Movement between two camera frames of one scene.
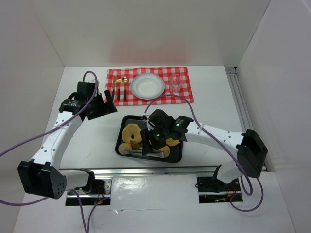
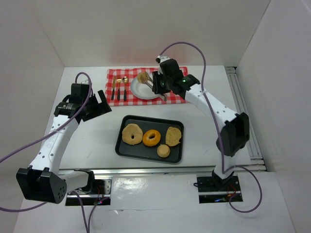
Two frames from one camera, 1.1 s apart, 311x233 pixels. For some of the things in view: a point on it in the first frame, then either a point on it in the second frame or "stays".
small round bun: [124, 148] to [142, 77]
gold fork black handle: [119, 80] stays
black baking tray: [129, 141] stays
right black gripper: [147, 141] to [157, 82]
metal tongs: [153, 153] to [150, 83]
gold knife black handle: [114, 78] stays
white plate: [147, 86] stays
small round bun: [166, 151] stays
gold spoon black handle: [125, 79] stays
